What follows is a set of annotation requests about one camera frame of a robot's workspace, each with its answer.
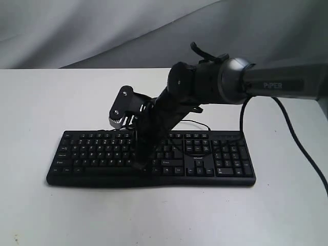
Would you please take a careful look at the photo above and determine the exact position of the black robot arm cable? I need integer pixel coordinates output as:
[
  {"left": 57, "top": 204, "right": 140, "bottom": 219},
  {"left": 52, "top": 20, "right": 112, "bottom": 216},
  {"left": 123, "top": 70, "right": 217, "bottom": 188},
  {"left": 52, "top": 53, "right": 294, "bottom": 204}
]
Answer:
[{"left": 184, "top": 96, "right": 328, "bottom": 195}]

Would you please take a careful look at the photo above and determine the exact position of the black keyboard cable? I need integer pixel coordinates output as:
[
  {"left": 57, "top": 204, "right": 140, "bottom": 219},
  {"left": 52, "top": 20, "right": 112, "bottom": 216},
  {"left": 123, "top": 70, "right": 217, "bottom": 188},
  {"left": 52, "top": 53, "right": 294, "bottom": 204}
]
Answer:
[{"left": 98, "top": 119, "right": 212, "bottom": 133}]

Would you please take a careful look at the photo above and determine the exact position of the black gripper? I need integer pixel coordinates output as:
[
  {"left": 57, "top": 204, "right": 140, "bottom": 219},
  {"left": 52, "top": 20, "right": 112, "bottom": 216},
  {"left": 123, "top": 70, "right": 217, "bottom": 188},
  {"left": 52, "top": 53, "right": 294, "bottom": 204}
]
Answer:
[{"left": 133, "top": 88, "right": 202, "bottom": 170}]

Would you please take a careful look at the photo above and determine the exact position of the grey backdrop cloth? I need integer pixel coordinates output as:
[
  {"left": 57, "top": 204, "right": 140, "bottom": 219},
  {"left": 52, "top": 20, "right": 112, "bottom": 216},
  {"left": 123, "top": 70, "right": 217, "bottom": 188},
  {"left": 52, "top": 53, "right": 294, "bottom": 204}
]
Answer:
[{"left": 1, "top": 1, "right": 327, "bottom": 69}]

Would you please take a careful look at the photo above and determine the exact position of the black acer keyboard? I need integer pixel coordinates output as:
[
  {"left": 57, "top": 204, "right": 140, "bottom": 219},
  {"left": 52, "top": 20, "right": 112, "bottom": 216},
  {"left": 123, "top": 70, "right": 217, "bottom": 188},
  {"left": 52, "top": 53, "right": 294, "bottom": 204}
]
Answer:
[{"left": 46, "top": 130, "right": 256, "bottom": 188}]

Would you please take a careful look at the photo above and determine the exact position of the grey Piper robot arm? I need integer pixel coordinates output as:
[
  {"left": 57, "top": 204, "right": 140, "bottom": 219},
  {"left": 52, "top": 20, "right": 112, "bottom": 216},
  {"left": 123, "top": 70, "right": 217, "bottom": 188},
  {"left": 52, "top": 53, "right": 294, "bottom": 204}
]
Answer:
[{"left": 133, "top": 54, "right": 327, "bottom": 170}]

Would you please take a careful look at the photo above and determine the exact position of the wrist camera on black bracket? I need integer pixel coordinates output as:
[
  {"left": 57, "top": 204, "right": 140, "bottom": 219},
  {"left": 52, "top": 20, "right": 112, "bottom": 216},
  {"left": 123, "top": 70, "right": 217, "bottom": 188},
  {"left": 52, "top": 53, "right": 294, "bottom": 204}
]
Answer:
[{"left": 109, "top": 86, "right": 151, "bottom": 129}]

